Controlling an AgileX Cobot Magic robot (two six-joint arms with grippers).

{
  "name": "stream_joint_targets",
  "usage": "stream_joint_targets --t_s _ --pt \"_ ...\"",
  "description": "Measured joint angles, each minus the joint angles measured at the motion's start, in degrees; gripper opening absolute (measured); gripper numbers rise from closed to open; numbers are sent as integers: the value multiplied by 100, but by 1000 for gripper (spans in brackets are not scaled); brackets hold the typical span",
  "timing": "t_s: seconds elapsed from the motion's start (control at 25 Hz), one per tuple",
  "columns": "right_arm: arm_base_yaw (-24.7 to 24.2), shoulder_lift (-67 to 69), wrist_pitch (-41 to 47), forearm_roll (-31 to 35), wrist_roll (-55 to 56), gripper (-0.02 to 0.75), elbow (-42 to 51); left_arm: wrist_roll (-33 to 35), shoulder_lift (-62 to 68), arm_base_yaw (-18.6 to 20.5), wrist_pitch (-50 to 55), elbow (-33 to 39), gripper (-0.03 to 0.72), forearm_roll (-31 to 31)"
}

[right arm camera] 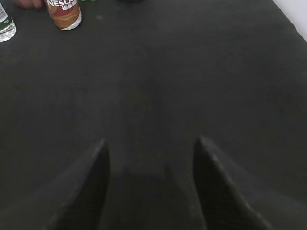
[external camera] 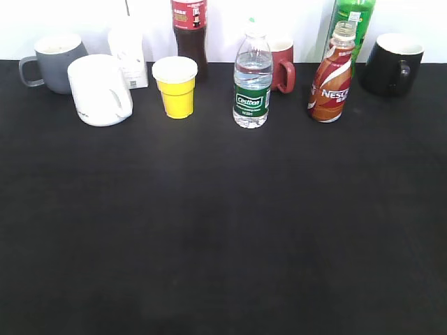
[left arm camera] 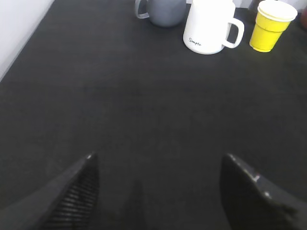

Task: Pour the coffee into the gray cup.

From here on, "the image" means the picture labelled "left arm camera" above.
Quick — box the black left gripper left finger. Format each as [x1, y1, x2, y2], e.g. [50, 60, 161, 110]
[0, 153, 99, 230]

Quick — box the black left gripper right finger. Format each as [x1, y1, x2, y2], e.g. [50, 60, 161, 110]
[220, 154, 307, 230]

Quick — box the grey ceramic mug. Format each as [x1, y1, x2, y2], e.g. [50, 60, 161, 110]
[134, 0, 187, 27]

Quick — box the white mug with script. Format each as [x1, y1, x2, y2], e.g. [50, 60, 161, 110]
[183, 0, 245, 55]

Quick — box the yellow paper cup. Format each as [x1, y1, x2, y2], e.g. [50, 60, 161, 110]
[249, 0, 298, 52]

